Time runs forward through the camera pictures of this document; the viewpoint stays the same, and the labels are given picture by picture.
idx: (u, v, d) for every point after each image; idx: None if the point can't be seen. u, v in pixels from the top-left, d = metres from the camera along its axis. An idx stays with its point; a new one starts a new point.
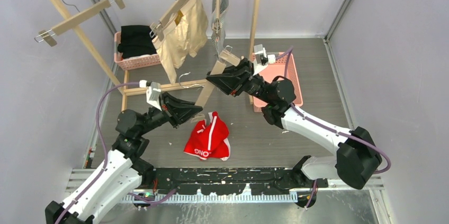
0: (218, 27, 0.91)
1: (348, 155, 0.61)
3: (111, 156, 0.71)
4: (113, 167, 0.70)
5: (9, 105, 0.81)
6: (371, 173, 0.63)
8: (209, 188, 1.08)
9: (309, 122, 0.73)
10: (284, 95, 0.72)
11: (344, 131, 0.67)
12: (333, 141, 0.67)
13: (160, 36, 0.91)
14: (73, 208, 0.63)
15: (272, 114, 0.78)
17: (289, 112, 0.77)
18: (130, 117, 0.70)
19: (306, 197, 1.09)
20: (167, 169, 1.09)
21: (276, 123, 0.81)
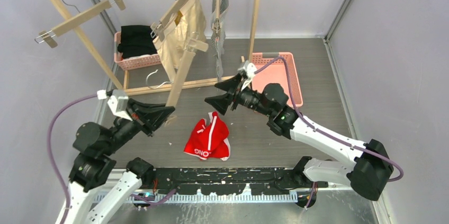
0: (218, 27, 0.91)
1: (366, 171, 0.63)
3: (73, 189, 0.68)
4: (77, 202, 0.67)
5: (8, 105, 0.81)
6: (384, 183, 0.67)
8: (209, 188, 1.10)
9: (321, 135, 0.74)
10: (274, 95, 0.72)
11: (359, 145, 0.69)
12: (350, 155, 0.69)
13: (161, 37, 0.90)
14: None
15: (282, 124, 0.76)
17: (297, 122, 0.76)
18: (92, 132, 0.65)
19: (306, 197, 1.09)
20: (167, 170, 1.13)
21: (284, 133, 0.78)
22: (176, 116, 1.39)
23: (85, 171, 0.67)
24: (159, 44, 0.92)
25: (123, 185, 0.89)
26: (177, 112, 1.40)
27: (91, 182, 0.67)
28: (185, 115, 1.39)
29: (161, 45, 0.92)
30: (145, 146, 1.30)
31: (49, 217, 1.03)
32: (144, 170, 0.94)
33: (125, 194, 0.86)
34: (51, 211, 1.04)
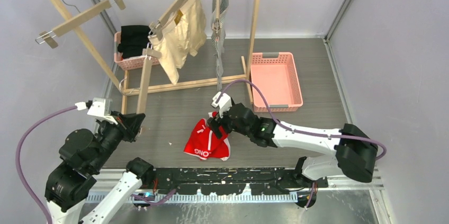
0: (218, 27, 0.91)
1: (348, 157, 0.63)
3: (52, 207, 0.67)
4: (58, 220, 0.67)
5: (9, 105, 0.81)
6: (373, 164, 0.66)
8: (209, 188, 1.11)
9: (299, 134, 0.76)
10: (236, 113, 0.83)
11: (336, 133, 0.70)
12: (329, 146, 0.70)
13: (159, 36, 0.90)
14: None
15: (263, 136, 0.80)
17: (276, 128, 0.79)
18: (83, 140, 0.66)
19: (305, 197, 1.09)
20: (167, 169, 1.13)
21: (271, 144, 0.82)
22: (176, 116, 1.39)
23: (59, 189, 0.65)
24: (157, 43, 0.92)
25: (123, 185, 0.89)
26: (176, 112, 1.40)
27: (68, 200, 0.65)
28: (185, 115, 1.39)
29: (160, 44, 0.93)
30: (145, 146, 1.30)
31: None
32: (142, 170, 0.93)
33: (125, 195, 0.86)
34: None
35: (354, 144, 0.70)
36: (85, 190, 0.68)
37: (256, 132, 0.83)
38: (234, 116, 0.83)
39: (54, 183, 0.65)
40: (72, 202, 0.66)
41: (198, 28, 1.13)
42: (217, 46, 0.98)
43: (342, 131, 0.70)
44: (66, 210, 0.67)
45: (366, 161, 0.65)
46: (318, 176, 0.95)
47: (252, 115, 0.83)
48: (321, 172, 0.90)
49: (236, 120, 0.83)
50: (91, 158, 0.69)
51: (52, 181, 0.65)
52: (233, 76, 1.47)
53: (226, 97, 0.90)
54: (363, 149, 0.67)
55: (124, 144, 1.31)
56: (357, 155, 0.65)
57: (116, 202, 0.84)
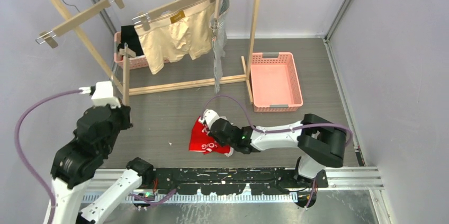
0: (215, 27, 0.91)
1: (309, 145, 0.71)
3: (57, 186, 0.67)
4: (62, 199, 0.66)
5: (8, 105, 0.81)
6: (340, 148, 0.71)
8: (209, 188, 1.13)
9: (270, 133, 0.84)
10: (216, 127, 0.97)
11: (297, 125, 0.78)
12: (293, 138, 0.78)
13: (145, 26, 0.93)
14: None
15: (245, 143, 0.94)
17: (253, 134, 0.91)
18: (98, 117, 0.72)
19: (306, 197, 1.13)
20: (167, 169, 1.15)
21: (253, 150, 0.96)
22: (176, 116, 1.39)
23: (68, 164, 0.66)
24: (143, 33, 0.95)
25: (124, 181, 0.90)
26: (176, 112, 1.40)
27: (75, 175, 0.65)
28: (185, 115, 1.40)
29: (145, 34, 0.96)
30: (145, 146, 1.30)
31: None
32: (144, 169, 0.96)
33: (125, 190, 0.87)
34: None
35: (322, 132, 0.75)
36: (91, 168, 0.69)
37: (238, 142, 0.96)
38: (215, 131, 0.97)
39: (62, 159, 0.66)
40: (78, 180, 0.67)
41: (203, 35, 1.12)
42: (214, 47, 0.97)
43: (303, 122, 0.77)
44: (71, 189, 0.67)
45: (331, 146, 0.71)
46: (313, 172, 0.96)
47: (232, 128, 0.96)
48: (314, 168, 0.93)
49: (217, 134, 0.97)
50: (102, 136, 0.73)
51: (62, 155, 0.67)
52: (233, 76, 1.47)
53: (213, 114, 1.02)
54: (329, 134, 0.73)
55: (124, 144, 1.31)
56: (322, 143, 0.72)
57: (116, 196, 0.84)
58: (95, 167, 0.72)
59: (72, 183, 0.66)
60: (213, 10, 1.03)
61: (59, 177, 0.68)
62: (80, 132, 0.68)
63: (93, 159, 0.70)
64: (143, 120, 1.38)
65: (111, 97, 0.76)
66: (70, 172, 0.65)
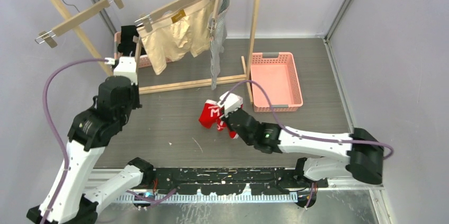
0: (213, 27, 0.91)
1: (361, 162, 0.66)
3: (73, 149, 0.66)
4: (75, 163, 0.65)
5: (9, 105, 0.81)
6: (380, 166, 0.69)
8: (209, 188, 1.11)
9: (306, 140, 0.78)
10: (240, 121, 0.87)
11: (347, 139, 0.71)
12: (341, 152, 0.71)
13: (147, 27, 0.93)
14: (51, 216, 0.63)
15: (269, 143, 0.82)
17: (281, 133, 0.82)
18: (119, 82, 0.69)
19: (305, 197, 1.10)
20: (167, 169, 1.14)
21: (276, 150, 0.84)
22: (176, 116, 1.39)
23: (87, 126, 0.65)
24: (145, 34, 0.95)
25: (126, 173, 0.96)
26: (177, 112, 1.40)
27: (93, 138, 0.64)
28: (185, 115, 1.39)
29: (147, 35, 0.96)
30: (146, 146, 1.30)
31: None
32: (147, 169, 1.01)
33: (127, 181, 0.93)
34: None
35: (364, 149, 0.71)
36: (108, 132, 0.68)
37: (260, 139, 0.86)
38: (235, 124, 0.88)
39: (83, 121, 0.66)
40: (95, 143, 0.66)
41: (204, 33, 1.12)
42: (212, 47, 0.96)
43: (352, 135, 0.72)
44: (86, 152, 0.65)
45: (377, 165, 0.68)
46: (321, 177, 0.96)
47: (255, 123, 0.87)
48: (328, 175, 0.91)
49: (239, 128, 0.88)
50: (122, 103, 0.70)
51: (81, 117, 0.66)
52: (233, 76, 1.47)
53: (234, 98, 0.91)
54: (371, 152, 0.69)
55: (124, 144, 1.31)
56: (370, 160, 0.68)
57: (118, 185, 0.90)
58: (112, 132, 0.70)
59: (89, 146, 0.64)
60: (212, 8, 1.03)
61: (76, 139, 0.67)
62: (99, 96, 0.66)
63: (110, 124, 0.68)
64: (143, 120, 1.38)
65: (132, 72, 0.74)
66: (88, 134, 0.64)
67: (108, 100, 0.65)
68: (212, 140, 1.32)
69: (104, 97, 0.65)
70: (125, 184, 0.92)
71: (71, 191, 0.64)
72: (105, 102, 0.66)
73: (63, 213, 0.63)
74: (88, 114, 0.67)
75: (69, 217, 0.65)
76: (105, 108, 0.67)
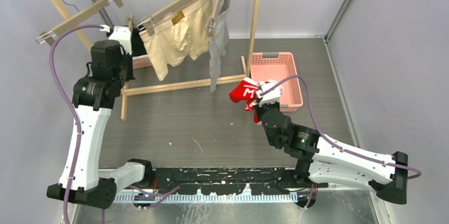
0: (210, 27, 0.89)
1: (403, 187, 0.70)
3: (82, 114, 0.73)
4: (88, 126, 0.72)
5: (9, 105, 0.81)
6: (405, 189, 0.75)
8: (209, 188, 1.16)
9: (348, 154, 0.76)
10: (275, 122, 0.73)
11: (391, 162, 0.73)
12: (385, 173, 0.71)
13: (150, 31, 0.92)
14: (74, 184, 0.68)
15: (303, 149, 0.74)
17: (322, 144, 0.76)
18: (108, 44, 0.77)
19: (305, 197, 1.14)
20: (167, 169, 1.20)
21: (308, 156, 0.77)
22: (176, 116, 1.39)
23: (91, 88, 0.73)
24: (147, 38, 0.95)
25: (131, 164, 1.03)
26: (177, 112, 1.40)
27: (100, 96, 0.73)
28: (185, 115, 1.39)
29: (149, 39, 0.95)
30: (145, 146, 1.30)
31: (50, 217, 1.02)
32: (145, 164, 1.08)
33: (133, 170, 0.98)
34: (51, 212, 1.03)
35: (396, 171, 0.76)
36: (112, 92, 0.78)
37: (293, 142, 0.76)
38: (268, 125, 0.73)
39: (86, 84, 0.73)
40: (103, 101, 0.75)
41: (203, 33, 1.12)
42: (210, 47, 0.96)
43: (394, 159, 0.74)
44: (96, 111, 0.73)
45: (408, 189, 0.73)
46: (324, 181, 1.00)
47: (290, 124, 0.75)
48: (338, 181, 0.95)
49: (271, 130, 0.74)
50: (116, 64, 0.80)
51: (81, 84, 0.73)
52: (233, 76, 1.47)
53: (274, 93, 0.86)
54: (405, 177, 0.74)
55: (125, 144, 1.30)
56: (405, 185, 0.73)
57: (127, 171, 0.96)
58: (115, 91, 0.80)
59: (98, 104, 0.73)
60: (209, 6, 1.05)
61: (81, 104, 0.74)
62: (95, 58, 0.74)
63: (112, 83, 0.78)
64: (143, 120, 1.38)
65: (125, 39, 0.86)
66: (95, 95, 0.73)
67: (105, 60, 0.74)
68: (212, 140, 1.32)
69: (101, 58, 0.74)
70: (132, 172, 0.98)
71: (88, 155, 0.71)
72: (102, 63, 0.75)
73: (87, 178, 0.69)
74: (87, 79, 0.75)
75: (91, 185, 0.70)
76: (102, 69, 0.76)
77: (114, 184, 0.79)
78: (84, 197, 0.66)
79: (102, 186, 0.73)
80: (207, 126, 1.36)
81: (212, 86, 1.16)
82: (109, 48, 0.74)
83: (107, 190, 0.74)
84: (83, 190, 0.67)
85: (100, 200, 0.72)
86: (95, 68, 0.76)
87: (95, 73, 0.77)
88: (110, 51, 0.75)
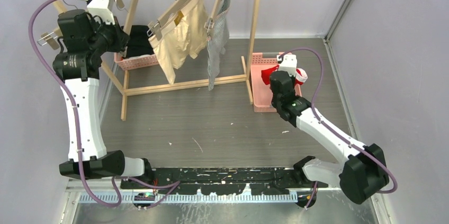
0: (209, 27, 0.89)
1: (356, 169, 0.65)
3: (72, 88, 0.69)
4: (82, 97, 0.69)
5: (9, 106, 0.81)
6: (373, 190, 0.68)
8: (209, 188, 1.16)
9: (324, 127, 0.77)
10: (278, 77, 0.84)
11: (358, 145, 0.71)
12: (344, 151, 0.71)
13: (158, 36, 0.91)
14: (85, 155, 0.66)
15: (290, 109, 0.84)
17: (307, 112, 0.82)
18: (75, 11, 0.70)
19: (306, 197, 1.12)
20: (167, 170, 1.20)
21: (292, 121, 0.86)
22: (176, 116, 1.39)
23: (72, 61, 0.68)
24: (156, 44, 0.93)
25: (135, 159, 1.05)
26: (176, 112, 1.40)
27: (86, 66, 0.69)
28: (185, 115, 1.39)
29: (159, 44, 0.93)
30: (145, 146, 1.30)
31: (50, 217, 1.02)
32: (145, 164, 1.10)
33: (137, 163, 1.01)
34: (51, 211, 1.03)
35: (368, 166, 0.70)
36: (96, 61, 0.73)
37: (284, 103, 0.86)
38: (272, 79, 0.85)
39: (66, 59, 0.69)
40: (89, 72, 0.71)
41: (199, 31, 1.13)
42: (209, 47, 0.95)
43: (366, 147, 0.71)
44: (85, 82, 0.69)
45: (368, 184, 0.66)
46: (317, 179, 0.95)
47: (289, 87, 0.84)
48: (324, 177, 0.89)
49: (274, 82, 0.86)
50: (90, 32, 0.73)
51: (61, 59, 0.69)
52: (233, 76, 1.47)
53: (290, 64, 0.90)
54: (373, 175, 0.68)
55: (125, 144, 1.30)
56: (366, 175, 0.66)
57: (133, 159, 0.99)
58: (99, 61, 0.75)
59: (86, 75, 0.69)
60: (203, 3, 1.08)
61: (66, 79, 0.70)
62: (65, 30, 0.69)
63: (94, 52, 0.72)
64: (143, 119, 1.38)
65: (105, 8, 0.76)
66: (79, 66, 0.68)
67: (78, 28, 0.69)
68: (212, 140, 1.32)
69: (73, 28, 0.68)
70: (134, 162, 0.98)
71: (91, 126, 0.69)
72: (76, 33, 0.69)
73: (96, 146, 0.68)
74: (65, 54, 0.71)
75: (102, 153, 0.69)
76: (77, 40, 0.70)
77: (121, 151, 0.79)
78: (100, 163, 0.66)
79: (111, 153, 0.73)
80: (207, 126, 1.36)
81: (211, 85, 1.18)
82: (78, 17, 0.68)
83: (117, 158, 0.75)
84: (97, 159, 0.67)
85: (114, 167, 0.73)
86: (67, 41, 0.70)
87: (70, 46, 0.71)
88: (80, 19, 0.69)
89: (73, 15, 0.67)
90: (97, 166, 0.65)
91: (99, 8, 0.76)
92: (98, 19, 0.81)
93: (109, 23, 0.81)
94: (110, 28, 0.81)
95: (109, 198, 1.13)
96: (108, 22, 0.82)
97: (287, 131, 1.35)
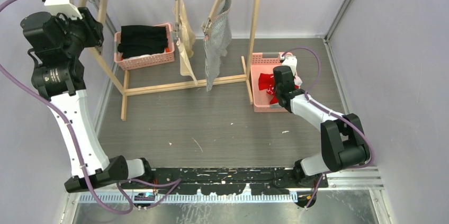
0: (207, 25, 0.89)
1: (329, 130, 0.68)
3: (60, 105, 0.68)
4: (73, 112, 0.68)
5: (8, 106, 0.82)
6: (352, 161, 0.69)
8: (209, 188, 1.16)
9: (311, 105, 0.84)
10: (279, 69, 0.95)
11: (335, 113, 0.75)
12: (323, 117, 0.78)
13: (180, 39, 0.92)
14: (90, 170, 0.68)
15: (286, 96, 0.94)
17: (300, 96, 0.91)
18: (38, 19, 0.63)
19: (306, 197, 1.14)
20: (167, 169, 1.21)
21: (288, 107, 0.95)
22: (175, 116, 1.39)
23: (53, 75, 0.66)
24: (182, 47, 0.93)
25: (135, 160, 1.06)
26: (176, 112, 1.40)
27: (70, 79, 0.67)
28: (184, 115, 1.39)
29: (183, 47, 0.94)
30: (145, 146, 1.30)
31: (49, 217, 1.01)
32: (145, 164, 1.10)
33: (138, 161, 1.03)
34: (51, 211, 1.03)
35: (349, 141, 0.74)
36: (78, 69, 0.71)
37: (283, 92, 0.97)
38: (275, 70, 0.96)
39: (45, 73, 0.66)
40: (75, 84, 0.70)
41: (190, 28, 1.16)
42: (207, 46, 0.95)
43: (344, 115, 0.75)
44: (72, 97, 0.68)
45: (345, 151, 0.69)
46: (313, 171, 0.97)
47: (289, 78, 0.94)
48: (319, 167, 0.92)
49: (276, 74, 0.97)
50: (62, 37, 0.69)
51: (40, 75, 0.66)
52: (233, 76, 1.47)
53: (291, 62, 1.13)
54: (353, 148, 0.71)
55: (125, 144, 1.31)
56: (341, 142, 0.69)
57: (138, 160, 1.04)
58: (81, 67, 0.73)
59: (72, 88, 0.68)
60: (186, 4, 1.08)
61: (52, 96, 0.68)
62: (36, 43, 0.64)
63: (74, 60, 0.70)
64: (142, 120, 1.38)
65: (65, 3, 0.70)
66: (63, 79, 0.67)
67: (50, 39, 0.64)
68: (212, 140, 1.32)
69: (44, 40, 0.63)
70: (134, 162, 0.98)
71: (89, 139, 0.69)
72: (49, 44, 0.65)
73: (99, 158, 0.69)
74: (44, 68, 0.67)
75: (106, 163, 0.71)
76: (52, 51, 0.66)
77: (124, 157, 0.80)
78: (107, 175, 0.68)
79: (114, 161, 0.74)
80: (207, 126, 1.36)
81: (209, 87, 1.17)
82: (46, 25, 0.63)
83: (120, 163, 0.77)
84: (102, 170, 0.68)
85: (118, 173, 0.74)
86: (41, 54, 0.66)
87: (45, 59, 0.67)
88: (50, 27, 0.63)
89: (41, 25, 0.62)
90: (104, 178, 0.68)
91: (59, 5, 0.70)
92: (63, 16, 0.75)
93: (75, 18, 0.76)
94: (79, 25, 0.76)
95: (110, 198, 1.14)
96: (74, 17, 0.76)
97: (286, 131, 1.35)
